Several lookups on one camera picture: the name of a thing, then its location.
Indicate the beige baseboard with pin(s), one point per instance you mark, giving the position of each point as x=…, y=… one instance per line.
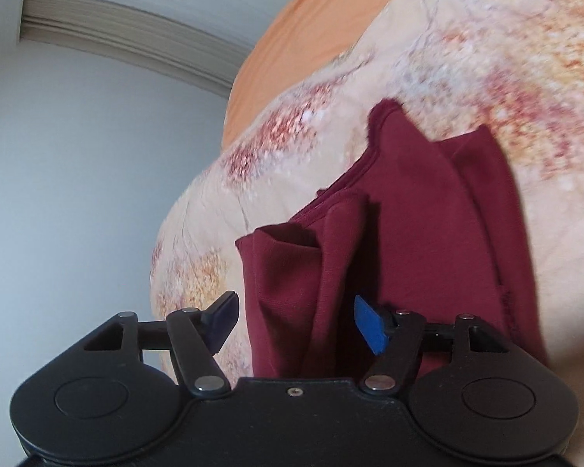
x=126, y=34

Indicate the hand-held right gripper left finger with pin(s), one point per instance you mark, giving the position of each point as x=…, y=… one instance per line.
x=224, y=317

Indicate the floral beige blanket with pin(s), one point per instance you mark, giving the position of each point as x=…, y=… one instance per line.
x=516, y=58

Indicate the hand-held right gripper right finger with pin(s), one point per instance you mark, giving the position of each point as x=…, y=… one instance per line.
x=370, y=327

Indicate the orange bed sheet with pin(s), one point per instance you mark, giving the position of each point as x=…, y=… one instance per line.
x=297, y=34

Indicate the maroon shirt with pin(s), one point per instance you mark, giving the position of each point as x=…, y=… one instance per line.
x=418, y=228

